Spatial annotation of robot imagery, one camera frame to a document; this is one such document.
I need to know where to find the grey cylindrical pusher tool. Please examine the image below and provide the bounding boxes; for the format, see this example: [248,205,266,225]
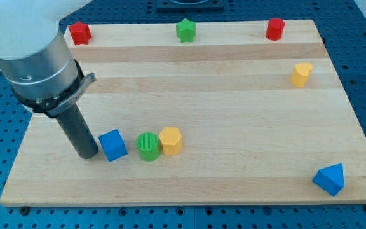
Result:
[56,104,98,159]

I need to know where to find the blue triangular prism block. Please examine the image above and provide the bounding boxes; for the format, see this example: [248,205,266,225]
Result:
[312,163,344,197]

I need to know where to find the red cylinder block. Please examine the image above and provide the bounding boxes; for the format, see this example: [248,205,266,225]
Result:
[266,18,285,41]

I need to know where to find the yellow heart block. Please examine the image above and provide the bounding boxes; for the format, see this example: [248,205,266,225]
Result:
[290,62,313,88]

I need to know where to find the blue cube block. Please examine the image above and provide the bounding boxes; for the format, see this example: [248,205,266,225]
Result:
[98,129,128,162]

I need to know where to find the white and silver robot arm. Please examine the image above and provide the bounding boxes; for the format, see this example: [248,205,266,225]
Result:
[0,0,95,118]

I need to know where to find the light wooden board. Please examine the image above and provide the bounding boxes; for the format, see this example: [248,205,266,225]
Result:
[0,20,366,207]

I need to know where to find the yellow hexagon block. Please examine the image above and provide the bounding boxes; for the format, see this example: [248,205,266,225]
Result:
[158,127,183,156]

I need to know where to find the green star block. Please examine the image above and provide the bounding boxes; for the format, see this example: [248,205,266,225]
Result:
[175,18,196,43]

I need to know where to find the green cylinder block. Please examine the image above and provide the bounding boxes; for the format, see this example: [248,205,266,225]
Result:
[136,132,160,162]

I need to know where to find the red star block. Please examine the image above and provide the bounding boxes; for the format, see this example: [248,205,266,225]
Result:
[69,21,92,45]

